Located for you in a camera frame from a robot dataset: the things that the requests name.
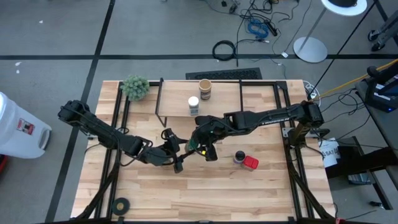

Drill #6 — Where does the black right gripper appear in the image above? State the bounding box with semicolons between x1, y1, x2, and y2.
190;115;225;162

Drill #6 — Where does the white plastic bin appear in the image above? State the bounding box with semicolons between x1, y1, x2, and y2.
0;91;53;159

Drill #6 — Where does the tan lid brown jar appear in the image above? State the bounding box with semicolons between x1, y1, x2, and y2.
198;78;213;101

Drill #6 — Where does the black wheeled stand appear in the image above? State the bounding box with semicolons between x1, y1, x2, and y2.
368;9;398;52

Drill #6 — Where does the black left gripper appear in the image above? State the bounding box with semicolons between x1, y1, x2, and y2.
144;127;196;174

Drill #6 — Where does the black tape roll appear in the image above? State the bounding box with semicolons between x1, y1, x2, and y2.
111;197;131;216

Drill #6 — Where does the white outlet strip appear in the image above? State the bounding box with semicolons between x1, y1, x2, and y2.
303;80;318;101

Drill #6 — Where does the black device with blue light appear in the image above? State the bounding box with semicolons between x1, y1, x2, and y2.
364;60;398;113

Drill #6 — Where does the black metal table frame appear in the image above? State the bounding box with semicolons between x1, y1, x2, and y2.
71;79;338;224

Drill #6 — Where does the floor lamp with grey base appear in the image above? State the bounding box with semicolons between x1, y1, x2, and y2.
293;0;368;64

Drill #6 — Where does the black lid purple label bottle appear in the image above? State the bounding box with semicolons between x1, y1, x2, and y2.
233;150;246;165

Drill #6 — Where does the grey side table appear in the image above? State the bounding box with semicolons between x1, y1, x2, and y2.
354;77;398;190

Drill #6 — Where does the black coiled cable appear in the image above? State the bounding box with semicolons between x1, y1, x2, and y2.
211;39;237;62

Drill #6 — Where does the white labelled bucket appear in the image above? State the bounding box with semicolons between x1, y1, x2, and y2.
318;138;341;169

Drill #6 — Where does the white lid seasoning jar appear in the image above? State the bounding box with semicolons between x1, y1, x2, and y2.
187;96;200;116

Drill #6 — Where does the blue coiled cable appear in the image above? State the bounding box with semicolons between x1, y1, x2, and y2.
247;18;270;40

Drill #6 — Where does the artificial green plant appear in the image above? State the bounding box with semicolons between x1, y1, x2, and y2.
120;73;150;101

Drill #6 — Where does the yellow cable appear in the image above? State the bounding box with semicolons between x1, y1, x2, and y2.
310;58;398;101

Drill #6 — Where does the wooden shelf with black legs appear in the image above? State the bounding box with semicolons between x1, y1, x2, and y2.
154;77;244;128

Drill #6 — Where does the black power strip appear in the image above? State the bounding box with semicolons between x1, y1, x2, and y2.
263;19;279;37

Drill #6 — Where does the red lid paprika tin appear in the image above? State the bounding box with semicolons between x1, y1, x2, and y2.
241;155;260;172

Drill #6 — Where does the black keyboard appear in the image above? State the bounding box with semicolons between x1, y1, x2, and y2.
185;67;263;80

